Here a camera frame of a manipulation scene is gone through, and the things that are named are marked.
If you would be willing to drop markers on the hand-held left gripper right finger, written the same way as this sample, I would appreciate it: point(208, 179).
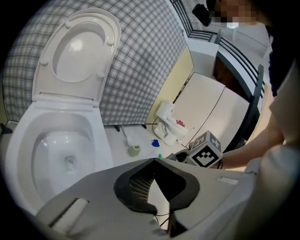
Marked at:
point(180, 187)

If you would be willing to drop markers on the black metal railing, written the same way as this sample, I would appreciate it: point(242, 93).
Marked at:
point(256, 93)

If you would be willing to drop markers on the checkered partition screen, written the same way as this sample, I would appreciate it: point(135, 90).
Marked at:
point(145, 58)

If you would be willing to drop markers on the person's head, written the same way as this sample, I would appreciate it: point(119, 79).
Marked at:
point(236, 11)

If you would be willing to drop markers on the white toilet bowl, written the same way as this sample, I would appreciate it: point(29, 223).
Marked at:
point(25, 131)

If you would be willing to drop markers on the white toilet brush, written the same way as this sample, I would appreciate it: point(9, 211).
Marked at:
point(127, 139)

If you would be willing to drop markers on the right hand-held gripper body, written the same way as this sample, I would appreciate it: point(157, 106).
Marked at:
point(206, 152)

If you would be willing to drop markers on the person's right forearm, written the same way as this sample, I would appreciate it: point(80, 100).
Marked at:
point(253, 150)

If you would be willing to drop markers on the grey-green brush holder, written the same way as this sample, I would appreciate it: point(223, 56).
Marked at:
point(133, 151)

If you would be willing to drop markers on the white cabinet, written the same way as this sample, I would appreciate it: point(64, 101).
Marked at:
point(201, 105)

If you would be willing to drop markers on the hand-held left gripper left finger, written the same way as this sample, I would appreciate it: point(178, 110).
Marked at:
point(134, 187)

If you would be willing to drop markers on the small red object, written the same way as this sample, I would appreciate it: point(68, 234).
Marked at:
point(180, 122)

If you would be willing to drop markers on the black head-worn camera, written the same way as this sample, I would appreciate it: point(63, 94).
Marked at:
point(202, 12)

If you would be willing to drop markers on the pale yellow panel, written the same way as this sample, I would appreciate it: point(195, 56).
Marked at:
point(171, 89)

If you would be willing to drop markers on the blue glove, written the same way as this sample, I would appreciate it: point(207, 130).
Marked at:
point(155, 143)

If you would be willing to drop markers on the white square post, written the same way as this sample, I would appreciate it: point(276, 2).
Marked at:
point(202, 50)

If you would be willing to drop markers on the small white toilet model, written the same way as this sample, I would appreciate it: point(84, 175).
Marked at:
point(168, 131)

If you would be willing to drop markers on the white toilet lid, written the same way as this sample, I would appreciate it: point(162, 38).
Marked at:
point(75, 54)

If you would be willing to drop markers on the white toilet seat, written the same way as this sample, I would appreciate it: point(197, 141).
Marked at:
point(44, 79)

